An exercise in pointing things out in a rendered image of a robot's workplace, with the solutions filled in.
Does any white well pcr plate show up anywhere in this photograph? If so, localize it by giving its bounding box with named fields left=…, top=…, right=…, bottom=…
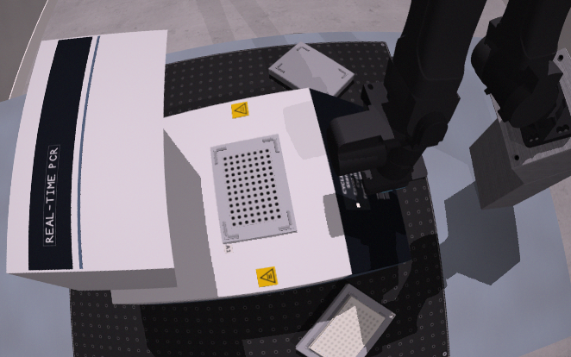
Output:
left=308, top=295, right=386, bottom=357

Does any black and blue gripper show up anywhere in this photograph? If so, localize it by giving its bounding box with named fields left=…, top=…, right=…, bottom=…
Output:
left=361, top=155, right=428, bottom=195

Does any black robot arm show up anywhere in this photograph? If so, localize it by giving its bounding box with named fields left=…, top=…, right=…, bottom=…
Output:
left=326, top=0, right=571, bottom=177

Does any white real-time pcr cycler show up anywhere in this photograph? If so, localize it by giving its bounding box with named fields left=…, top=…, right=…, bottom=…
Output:
left=6, top=30, right=411, bottom=304

